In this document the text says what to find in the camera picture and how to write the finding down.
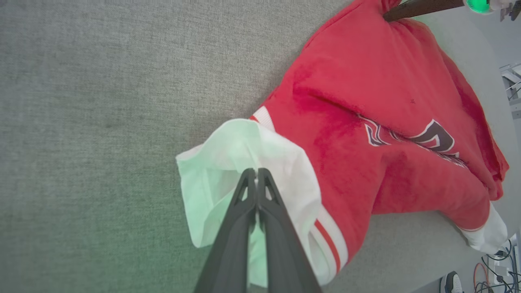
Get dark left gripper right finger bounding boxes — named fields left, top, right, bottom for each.
left=258, top=168, right=323, bottom=293

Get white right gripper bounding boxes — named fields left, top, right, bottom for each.
left=383, top=0, right=521, bottom=22

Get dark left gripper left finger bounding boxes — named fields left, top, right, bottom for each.
left=195, top=168, right=258, bottom=293

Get red and white jersey garment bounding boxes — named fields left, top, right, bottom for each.
left=176, top=0, right=510, bottom=287

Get metal rack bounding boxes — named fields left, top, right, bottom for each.
left=500, top=62, right=521, bottom=119

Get black and white shoe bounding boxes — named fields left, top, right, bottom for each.
left=440, top=271, right=465, bottom=293

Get grey fabric sofa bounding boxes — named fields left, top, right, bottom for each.
left=0, top=0, right=521, bottom=293

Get tangled floor cables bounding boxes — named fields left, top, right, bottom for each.
left=473, top=239, right=521, bottom=293

